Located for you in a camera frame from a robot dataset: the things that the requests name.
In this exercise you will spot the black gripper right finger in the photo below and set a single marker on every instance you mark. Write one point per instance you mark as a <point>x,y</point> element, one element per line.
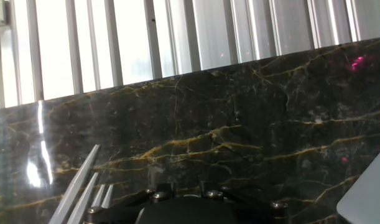
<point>258,214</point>

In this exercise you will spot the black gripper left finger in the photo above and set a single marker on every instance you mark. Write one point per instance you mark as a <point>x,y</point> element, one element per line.
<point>121,214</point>

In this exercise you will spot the green pipette tip holder box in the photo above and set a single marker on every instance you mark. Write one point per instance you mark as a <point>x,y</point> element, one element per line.
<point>370,193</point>

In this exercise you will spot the black marble pattern mat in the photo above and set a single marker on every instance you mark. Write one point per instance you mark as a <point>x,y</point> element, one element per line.
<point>239,124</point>

